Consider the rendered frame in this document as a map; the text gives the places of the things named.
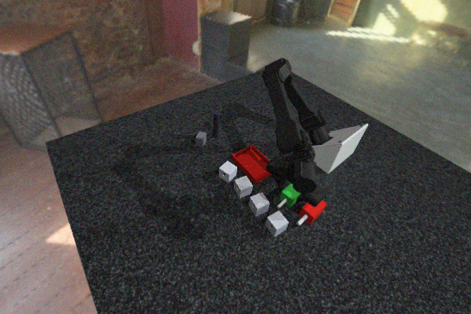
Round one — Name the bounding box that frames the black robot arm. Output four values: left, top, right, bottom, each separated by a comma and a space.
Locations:
261, 58, 334, 194

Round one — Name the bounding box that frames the red block with white pin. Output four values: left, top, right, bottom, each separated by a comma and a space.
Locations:
297, 200, 326, 226

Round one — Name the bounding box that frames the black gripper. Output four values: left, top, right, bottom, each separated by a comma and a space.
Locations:
266, 156, 326, 207

